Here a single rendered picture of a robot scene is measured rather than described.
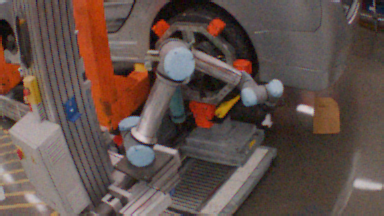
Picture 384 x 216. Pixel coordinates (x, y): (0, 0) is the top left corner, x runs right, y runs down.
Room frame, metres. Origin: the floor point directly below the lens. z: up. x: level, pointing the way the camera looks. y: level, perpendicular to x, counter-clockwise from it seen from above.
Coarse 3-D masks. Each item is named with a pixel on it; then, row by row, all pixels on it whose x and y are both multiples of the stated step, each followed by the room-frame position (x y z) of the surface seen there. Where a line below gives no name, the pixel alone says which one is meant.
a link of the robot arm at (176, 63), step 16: (160, 48) 1.77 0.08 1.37; (176, 48) 1.68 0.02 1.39; (160, 64) 1.68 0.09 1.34; (176, 64) 1.64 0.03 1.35; (192, 64) 1.65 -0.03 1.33; (160, 80) 1.67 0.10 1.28; (176, 80) 1.65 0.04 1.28; (160, 96) 1.65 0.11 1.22; (144, 112) 1.66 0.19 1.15; (160, 112) 1.65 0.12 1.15; (144, 128) 1.64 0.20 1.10; (128, 144) 1.64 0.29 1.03; (144, 144) 1.61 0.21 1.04; (144, 160) 1.60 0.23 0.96
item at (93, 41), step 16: (80, 0) 2.61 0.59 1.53; (96, 0) 2.64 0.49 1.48; (80, 16) 2.62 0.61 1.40; (96, 16) 2.63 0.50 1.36; (80, 32) 2.63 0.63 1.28; (96, 32) 2.61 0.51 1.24; (80, 48) 2.65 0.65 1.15; (96, 48) 2.59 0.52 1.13; (96, 64) 2.57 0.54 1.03; (96, 80) 2.58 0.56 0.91; (112, 80) 2.67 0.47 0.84; (96, 96) 2.60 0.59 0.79; (112, 96) 2.65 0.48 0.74; (112, 112) 2.61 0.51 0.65; (112, 128) 2.58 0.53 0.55
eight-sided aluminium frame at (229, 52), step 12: (180, 24) 2.70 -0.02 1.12; (192, 24) 2.68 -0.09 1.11; (204, 24) 2.63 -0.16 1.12; (168, 36) 2.74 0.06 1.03; (216, 36) 2.59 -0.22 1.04; (156, 48) 2.81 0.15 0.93; (228, 48) 2.51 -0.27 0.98; (228, 60) 2.51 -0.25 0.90; (180, 84) 2.79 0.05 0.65; (228, 84) 2.53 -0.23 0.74; (192, 96) 2.68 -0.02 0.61; (216, 96) 2.58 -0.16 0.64
